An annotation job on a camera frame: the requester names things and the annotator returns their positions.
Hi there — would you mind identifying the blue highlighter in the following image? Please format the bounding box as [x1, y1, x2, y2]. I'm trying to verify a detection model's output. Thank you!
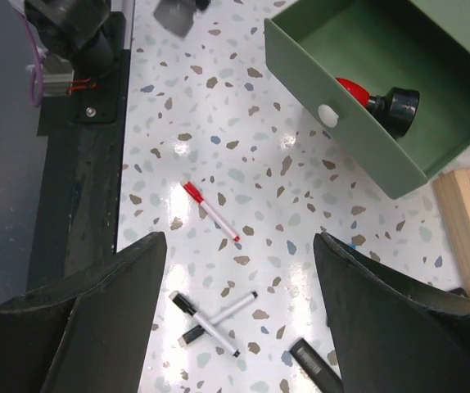
[289, 338, 344, 393]

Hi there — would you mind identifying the red black stamp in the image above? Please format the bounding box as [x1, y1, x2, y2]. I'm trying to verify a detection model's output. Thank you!
[337, 78, 420, 139]

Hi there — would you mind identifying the three-drawer desk organizer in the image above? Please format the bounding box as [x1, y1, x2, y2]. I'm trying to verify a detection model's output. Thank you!
[264, 1, 470, 199]

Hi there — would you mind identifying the red cap marker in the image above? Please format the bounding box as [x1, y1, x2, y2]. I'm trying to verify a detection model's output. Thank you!
[182, 181, 240, 242]

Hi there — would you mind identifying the black cap marker lower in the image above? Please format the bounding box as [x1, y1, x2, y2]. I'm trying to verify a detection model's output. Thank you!
[179, 291, 258, 347]

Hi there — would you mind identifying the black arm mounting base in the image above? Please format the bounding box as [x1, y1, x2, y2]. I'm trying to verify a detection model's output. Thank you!
[25, 48, 132, 294]

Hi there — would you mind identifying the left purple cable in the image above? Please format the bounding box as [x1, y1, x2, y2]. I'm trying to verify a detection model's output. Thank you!
[11, 0, 50, 108]

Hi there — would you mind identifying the black cap marker upper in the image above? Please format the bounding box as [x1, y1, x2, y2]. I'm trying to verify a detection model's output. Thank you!
[169, 291, 241, 358]

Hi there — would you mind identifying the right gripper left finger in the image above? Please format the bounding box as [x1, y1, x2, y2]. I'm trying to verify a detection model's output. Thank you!
[0, 233, 167, 392]

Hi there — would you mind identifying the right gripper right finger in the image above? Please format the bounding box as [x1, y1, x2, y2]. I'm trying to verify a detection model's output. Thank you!
[313, 232, 470, 392]

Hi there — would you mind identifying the black cap marker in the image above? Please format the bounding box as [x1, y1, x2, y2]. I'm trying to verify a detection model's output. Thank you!
[169, 291, 241, 358]
[179, 291, 258, 347]

